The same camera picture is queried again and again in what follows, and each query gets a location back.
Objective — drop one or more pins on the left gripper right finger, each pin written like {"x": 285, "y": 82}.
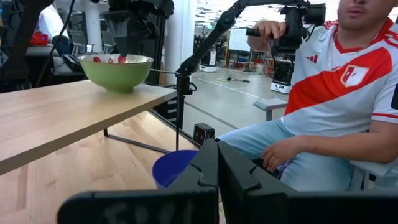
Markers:
{"x": 280, "y": 205}

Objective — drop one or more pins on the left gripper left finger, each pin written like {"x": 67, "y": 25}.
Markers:
{"x": 140, "y": 205}

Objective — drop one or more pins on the blue mini bowl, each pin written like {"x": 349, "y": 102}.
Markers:
{"x": 171, "y": 168}

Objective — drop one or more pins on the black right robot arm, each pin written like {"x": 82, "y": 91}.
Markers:
{"x": 21, "y": 31}

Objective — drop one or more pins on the black box white labels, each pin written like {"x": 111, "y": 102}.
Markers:
{"x": 168, "y": 112}

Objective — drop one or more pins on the grey chair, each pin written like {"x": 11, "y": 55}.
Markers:
{"x": 373, "y": 168}

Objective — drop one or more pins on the grey bench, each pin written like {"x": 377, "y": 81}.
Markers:
{"x": 270, "y": 104}

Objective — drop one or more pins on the wooden shelf riser black legs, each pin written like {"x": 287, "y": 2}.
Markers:
{"x": 62, "y": 109}

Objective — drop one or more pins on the person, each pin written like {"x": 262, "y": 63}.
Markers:
{"x": 49, "y": 23}
{"x": 342, "y": 93}

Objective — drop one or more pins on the black white mobile robot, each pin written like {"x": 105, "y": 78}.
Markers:
{"x": 282, "y": 74}

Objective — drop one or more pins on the large red floral bowl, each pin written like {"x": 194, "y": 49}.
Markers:
{"x": 116, "y": 76}

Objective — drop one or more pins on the white-based machine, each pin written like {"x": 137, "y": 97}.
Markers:
{"x": 208, "y": 62}

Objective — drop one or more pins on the white board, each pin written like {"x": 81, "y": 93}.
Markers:
{"x": 238, "y": 40}

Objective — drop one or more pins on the white pillar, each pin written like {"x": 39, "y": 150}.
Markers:
{"x": 178, "y": 37}

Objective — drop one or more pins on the white column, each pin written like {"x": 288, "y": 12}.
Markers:
{"x": 93, "y": 28}

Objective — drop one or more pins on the grey desk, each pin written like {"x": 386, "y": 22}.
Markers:
{"x": 37, "y": 51}

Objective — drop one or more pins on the red box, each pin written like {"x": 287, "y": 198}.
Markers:
{"x": 38, "y": 39}

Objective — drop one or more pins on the black metal table frame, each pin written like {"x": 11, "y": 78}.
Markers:
{"x": 189, "y": 138}

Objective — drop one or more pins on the small black table camera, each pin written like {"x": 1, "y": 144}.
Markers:
{"x": 202, "y": 133}

